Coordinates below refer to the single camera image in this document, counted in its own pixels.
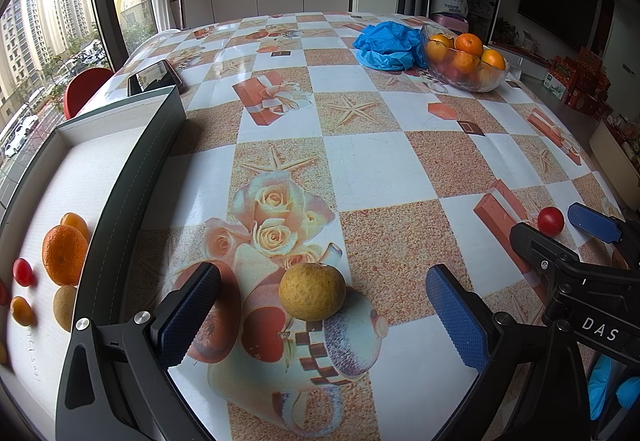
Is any red chair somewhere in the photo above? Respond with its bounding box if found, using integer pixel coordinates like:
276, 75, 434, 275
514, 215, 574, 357
63, 67, 115, 119

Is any small orange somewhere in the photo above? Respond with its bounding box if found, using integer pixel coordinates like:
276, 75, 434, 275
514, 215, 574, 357
447, 52, 478, 72

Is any brown-yellow round fruit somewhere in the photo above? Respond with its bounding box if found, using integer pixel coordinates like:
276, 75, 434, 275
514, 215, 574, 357
52, 285, 78, 333
278, 263, 347, 322

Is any black smartphone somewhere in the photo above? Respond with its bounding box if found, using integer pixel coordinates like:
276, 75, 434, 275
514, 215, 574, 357
126, 60, 185, 96

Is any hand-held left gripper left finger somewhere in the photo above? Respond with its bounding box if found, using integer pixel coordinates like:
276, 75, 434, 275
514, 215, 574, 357
55, 262, 222, 441

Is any stack of red gift boxes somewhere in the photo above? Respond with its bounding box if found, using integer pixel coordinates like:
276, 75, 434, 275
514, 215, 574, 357
542, 47, 613, 122

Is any green potted plant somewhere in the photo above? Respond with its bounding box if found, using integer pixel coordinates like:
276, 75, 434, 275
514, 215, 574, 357
492, 18, 523, 44

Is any yellowish orange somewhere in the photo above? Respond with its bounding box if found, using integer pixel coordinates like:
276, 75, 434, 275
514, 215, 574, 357
480, 49, 507, 72
428, 34, 453, 62

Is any person's right hand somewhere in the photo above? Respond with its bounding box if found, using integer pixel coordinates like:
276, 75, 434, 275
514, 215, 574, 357
587, 353, 640, 422

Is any white curved cabinet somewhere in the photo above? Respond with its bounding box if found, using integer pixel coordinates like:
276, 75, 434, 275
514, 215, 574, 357
587, 121, 640, 202

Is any pink plastic stool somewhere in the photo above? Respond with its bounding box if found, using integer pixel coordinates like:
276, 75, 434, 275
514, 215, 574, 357
434, 13, 471, 34

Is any clear glass bowl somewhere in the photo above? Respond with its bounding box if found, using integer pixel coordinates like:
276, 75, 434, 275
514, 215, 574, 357
420, 23, 511, 93

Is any small mandarin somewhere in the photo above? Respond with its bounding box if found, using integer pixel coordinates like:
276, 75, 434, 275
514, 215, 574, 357
60, 212, 91, 242
10, 296, 36, 327

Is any shallow grey box white inside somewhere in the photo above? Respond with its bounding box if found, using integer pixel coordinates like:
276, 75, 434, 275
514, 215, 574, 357
0, 85, 187, 441

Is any large deep orange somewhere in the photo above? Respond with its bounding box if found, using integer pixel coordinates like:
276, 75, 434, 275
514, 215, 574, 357
454, 33, 486, 59
41, 224, 89, 287

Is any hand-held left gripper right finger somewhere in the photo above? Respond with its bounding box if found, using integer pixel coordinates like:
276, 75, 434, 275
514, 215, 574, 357
426, 264, 593, 441

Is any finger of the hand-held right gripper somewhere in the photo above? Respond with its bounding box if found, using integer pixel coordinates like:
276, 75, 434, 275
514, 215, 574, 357
509, 221, 583, 274
567, 202, 628, 244

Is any small red tomato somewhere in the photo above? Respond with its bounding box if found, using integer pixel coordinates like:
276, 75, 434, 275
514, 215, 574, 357
12, 258, 36, 286
537, 206, 566, 237

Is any blue plastic bag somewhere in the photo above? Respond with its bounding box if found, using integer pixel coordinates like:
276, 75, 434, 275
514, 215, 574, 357
353, 21, 430, 72

